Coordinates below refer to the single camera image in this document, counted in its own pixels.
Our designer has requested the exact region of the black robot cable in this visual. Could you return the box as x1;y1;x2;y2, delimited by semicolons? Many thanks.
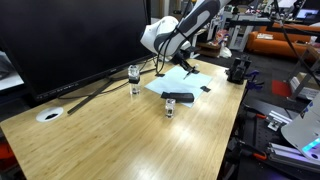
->
155;19;188;76

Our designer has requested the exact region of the orange sofa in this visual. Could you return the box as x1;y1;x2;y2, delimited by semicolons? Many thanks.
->
245;21;320;62

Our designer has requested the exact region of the black monitor stand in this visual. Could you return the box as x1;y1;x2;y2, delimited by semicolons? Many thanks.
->
66;63;158;116

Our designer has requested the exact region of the purple spring clamp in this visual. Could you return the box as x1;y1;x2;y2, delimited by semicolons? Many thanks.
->
245;68;265;92

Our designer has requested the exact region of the tall clear shaker black band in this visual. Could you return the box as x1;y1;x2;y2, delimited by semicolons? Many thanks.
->
127;64;142;96

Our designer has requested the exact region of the orange handled black clamp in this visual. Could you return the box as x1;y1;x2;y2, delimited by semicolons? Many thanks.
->
238;144;268;162
243;109;268;121

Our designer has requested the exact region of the blank white paper sheet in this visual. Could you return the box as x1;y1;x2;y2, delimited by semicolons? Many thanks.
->
143;65;214;109

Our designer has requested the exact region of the black table clamp mount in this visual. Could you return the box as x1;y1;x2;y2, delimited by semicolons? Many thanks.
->
226;55;253;85

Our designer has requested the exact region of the aluminium corner bracket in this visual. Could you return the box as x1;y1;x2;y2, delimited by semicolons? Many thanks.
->
267;110;293;132

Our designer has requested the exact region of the black perforated breadboard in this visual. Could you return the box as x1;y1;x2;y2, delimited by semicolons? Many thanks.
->
233;104;320;180

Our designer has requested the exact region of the aluminium extrusion rail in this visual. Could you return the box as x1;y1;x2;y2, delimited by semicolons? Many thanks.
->
266;142;320;174

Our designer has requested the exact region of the large black monitor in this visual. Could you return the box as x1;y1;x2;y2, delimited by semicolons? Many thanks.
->
0;0;158;104

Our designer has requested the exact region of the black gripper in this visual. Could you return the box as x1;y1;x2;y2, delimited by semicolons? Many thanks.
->
170;49;200;75

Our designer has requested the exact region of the black whiteboard eraser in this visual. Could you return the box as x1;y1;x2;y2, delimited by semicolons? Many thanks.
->
168;91;196;104

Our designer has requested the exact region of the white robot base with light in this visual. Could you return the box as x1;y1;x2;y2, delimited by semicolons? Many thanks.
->
280;99;320;167

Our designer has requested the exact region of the red floor mat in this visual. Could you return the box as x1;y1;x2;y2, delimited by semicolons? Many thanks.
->
271;79;293;99

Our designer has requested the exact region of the small clear shaker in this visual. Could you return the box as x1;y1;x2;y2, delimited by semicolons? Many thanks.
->
164;97;177;120

